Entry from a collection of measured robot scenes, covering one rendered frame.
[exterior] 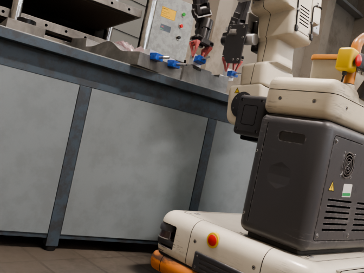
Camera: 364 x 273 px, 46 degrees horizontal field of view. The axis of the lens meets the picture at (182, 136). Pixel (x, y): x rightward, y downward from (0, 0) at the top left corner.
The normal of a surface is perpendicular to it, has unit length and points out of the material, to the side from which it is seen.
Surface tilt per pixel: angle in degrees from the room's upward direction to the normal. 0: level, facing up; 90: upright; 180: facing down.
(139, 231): 90
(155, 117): 90
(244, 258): 90
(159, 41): 90
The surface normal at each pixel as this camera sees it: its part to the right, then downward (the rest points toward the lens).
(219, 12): 0.68, 0.14
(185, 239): -0.70, -0.16
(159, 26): 0.51, 0.10
